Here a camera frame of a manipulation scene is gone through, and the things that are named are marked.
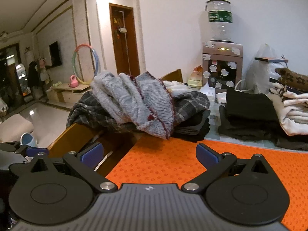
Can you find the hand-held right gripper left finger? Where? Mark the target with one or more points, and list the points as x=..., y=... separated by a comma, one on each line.
x=92, y=155

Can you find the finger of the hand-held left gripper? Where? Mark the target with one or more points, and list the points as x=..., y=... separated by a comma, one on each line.
x=36, y=152

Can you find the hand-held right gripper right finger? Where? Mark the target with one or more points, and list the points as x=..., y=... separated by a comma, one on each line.
x=206, y=156

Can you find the grey knit cardigan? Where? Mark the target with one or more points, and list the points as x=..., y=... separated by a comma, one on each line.
x=149, y=96

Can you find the dark folded clothes pile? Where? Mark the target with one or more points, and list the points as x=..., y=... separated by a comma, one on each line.
x=192, y=130

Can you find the black folded clothes stack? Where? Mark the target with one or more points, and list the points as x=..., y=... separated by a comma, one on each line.
x=247, y=113

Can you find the coat rack with clothes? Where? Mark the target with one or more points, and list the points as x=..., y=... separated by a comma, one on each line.
x=33, y=73

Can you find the stack of folded white clothes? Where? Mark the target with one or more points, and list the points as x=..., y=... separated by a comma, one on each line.
x=294, y=96

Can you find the white blue plastic potty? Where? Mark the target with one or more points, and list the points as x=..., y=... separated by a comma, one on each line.
x=28, y=140

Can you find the wooden chair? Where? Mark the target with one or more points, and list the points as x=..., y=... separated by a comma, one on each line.
x=72, y=137
x=173, y=75

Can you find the orange patterned mat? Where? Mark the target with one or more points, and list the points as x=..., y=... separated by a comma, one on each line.
x=173, y=158

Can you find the grey plaid garment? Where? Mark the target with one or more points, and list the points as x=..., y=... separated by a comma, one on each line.
x=96, y=115

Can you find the light wooden TV cabinet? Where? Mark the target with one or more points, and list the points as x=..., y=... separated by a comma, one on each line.
x=65, y=96

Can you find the white tissue pack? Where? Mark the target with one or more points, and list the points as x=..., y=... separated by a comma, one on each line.
x=208, y=92

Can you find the oval standing mirror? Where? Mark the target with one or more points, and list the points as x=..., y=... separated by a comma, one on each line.
x=21, y=79

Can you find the pale green tissue box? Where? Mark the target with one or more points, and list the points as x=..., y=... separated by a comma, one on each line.
x=195, y=83

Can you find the pink toy kettlebell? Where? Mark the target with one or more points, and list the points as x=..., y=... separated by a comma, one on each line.
x=74, y=83

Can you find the white spotted fleece blanket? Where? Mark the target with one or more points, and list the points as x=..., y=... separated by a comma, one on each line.
x=174, y=86

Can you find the dark glass-door cabinet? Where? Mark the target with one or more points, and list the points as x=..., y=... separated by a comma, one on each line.
x=8, y=77

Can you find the dark grey folded garment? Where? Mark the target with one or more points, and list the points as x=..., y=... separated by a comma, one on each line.
x=292, y=142

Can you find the colourful hula hoop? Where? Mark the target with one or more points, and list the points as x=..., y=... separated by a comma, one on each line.
x=75, y=60

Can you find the water dispenser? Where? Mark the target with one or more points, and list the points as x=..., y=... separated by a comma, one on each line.
x=222, y=60

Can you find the white plastic bag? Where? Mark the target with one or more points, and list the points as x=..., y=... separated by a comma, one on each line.
x=259, y=74

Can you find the brown wooden door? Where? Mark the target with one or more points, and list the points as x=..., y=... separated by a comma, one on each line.
x=125, y=53

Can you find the brown flower-patterned sweater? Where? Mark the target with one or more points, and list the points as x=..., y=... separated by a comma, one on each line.
x=294, y=77

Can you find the chandelier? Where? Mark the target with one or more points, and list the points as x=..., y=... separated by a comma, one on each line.
x=4, y=36

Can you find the wall television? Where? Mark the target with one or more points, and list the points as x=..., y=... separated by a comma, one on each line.
x=55, y=54

